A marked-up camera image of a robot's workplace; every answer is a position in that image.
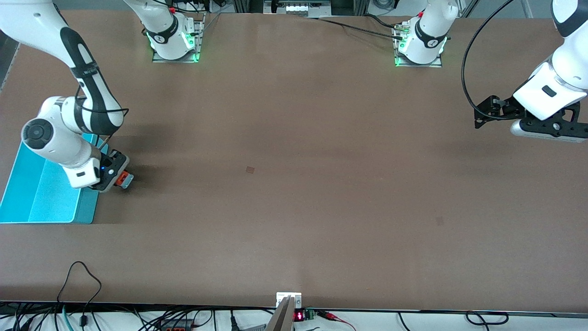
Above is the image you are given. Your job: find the blue plastic box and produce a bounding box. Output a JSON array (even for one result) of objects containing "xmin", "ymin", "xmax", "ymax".
[{"xmin": 0, "ymin": 132, "xmax": 111, "ymax": 224}]

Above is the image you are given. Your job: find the black power strip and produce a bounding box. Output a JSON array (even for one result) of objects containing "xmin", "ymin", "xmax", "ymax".
[{"xmin": 158, "ymin": 320, "xmax": 196, "ymax": 331}]

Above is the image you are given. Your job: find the white lit device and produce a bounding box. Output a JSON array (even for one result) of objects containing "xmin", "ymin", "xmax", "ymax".
[{"xmin": 264, "ymin": 0, "xmax": 331, "ymax": 17}]

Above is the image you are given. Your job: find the black right camera mount bracket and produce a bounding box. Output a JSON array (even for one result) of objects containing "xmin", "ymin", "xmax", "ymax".
[{"xmin": 90, "ymin": 150, "xmax": 130, "ymax": 192}]

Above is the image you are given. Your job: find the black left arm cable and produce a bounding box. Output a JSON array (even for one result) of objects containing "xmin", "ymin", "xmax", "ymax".
[{"xmin": 461, "ymin": 0, "xmax": 518, "ymax": 121}]

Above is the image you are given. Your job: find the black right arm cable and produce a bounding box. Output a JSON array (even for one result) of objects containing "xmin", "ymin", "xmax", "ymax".
[{"xmin": 73, "ymin": 85, "xmax": 130, "ymax": 152}]

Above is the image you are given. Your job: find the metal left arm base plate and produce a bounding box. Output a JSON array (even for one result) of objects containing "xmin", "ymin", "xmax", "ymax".
[{"xmin": 393, "ymin": 23, "xmax": 443, "ymax": 68}]

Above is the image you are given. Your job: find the thin black looped cable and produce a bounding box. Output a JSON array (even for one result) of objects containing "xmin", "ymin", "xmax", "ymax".
[{"xmin": 57, "ymin": 261, "xmax": 103, "ymax": 328}]

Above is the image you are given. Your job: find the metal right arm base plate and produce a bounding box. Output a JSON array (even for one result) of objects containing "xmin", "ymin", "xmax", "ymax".
[{"xmin": 152, "ymin": 13, "xmax": 204, "ymax": 63}]

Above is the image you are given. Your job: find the black cable to arm base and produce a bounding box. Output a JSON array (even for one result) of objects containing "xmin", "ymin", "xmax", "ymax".
[{"xmin": 299, "ymin": 15, "xmax": 407, "ymax": 41}]

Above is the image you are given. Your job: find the black coiled cable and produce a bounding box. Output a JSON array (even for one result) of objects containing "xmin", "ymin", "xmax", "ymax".
[{"xmin": 465, "ymin": 311, "xmax": 509, "ymax": 326}]

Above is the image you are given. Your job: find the white table edge bracket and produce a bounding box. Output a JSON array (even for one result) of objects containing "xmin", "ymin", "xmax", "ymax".
[{"xmin": 276, "ymin": 292, "xmax": 302, "ymax": 308}]

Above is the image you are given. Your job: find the grey metal camera bar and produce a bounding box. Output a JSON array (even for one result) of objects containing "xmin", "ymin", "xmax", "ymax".
[{"xmin": 266, "ymin": 297, "xmax": 294, "ymax": 331}]

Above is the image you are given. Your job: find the red clip lead cable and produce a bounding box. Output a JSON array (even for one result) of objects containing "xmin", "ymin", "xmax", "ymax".
[{"xmin": 317, "ymin": 310, "xmax": 357, "ymax": 331}]

